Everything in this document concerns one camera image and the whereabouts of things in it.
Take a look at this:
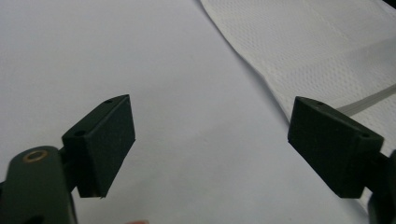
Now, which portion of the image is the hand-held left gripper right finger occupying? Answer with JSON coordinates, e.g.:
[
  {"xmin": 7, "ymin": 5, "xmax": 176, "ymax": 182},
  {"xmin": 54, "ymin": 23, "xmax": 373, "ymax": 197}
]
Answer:
[{"xmin": 288, "ymin": 96, "xmax": 386, "ymax": 199}]

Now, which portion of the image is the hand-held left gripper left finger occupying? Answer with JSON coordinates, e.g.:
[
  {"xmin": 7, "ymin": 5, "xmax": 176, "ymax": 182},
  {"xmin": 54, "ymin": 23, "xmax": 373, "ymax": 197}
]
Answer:
[{"xmin": 61, "ymin": 94, "xmax": 136, "ymax": 199}]

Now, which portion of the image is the white table mat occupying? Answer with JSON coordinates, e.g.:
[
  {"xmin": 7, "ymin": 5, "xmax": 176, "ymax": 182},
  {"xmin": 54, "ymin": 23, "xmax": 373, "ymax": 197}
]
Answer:
[{"xmin": 0, "ymin": 0, "xmax": 372, "ymax": 224}]

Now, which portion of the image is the white mesh garment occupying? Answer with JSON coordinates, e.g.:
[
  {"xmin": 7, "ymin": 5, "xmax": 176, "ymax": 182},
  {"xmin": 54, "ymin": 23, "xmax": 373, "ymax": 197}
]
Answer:
[{"xmin": 199, "ymin": 0, "xmax": 396, "ymax": 216}]

